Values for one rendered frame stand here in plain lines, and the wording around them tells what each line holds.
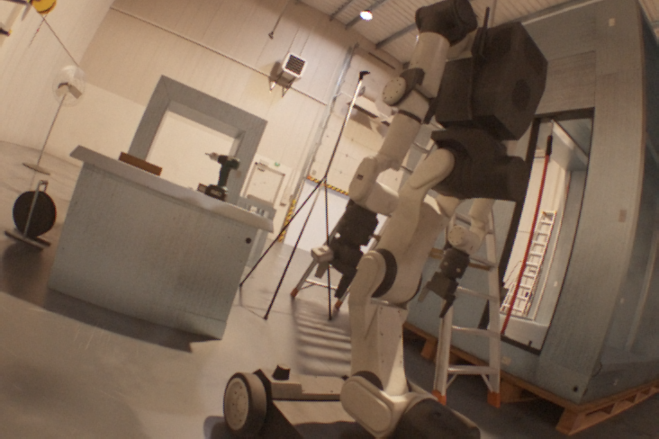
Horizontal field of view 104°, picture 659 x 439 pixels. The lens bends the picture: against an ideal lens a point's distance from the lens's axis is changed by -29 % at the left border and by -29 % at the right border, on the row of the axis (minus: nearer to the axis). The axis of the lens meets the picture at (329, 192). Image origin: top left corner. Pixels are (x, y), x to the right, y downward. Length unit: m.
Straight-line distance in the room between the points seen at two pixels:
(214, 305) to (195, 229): 0.38
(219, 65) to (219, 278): 10.61
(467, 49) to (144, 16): 11.93
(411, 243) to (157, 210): 1.10
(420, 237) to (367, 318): 0.27
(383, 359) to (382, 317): 0.12
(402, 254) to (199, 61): 11.30
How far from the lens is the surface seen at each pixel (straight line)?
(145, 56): 12.05
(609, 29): 3.28
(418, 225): 0.99
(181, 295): 1.75
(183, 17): 12.54
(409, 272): 1.03
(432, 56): 0.94
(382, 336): 1.02
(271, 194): 11.79
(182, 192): 1.62
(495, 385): 2.37
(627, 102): 2.81
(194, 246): 1.69
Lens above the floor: 0.66
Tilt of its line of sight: 7 degrees up
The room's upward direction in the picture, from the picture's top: 19 degrees clockwise
